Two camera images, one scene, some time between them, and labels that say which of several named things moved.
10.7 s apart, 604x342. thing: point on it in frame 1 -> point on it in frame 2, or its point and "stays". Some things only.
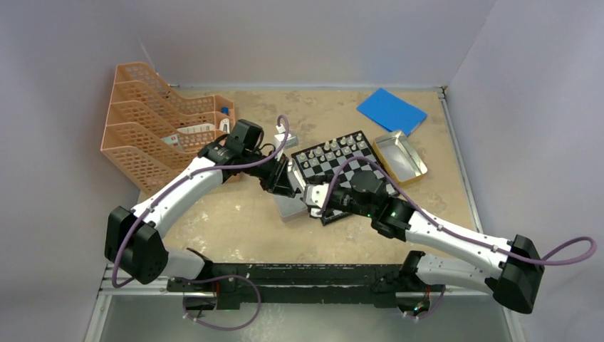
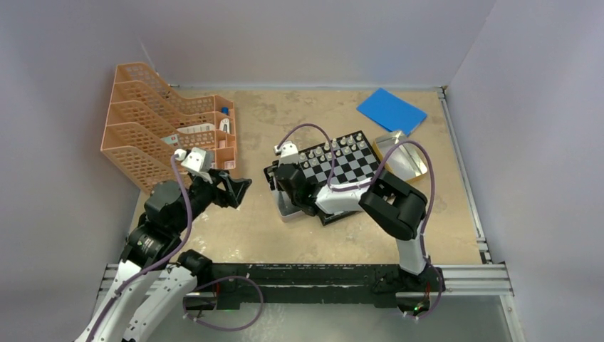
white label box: [201, 127] stays
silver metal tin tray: [290, 207] stays
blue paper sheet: [392, 112] stays
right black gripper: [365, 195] -> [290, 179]
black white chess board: [323, 161] stays
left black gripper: [277, 180] -> [236, 187]
